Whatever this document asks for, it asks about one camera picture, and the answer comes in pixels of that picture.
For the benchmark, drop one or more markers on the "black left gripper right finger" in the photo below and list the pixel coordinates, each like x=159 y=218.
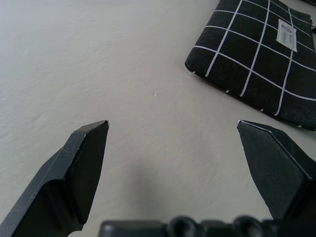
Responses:
x=276 y=172

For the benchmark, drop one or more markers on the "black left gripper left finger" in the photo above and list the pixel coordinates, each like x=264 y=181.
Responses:
x=74 y=177

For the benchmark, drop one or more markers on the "black white-grid zipper pouch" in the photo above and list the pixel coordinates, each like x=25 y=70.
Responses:
x=247 y=49

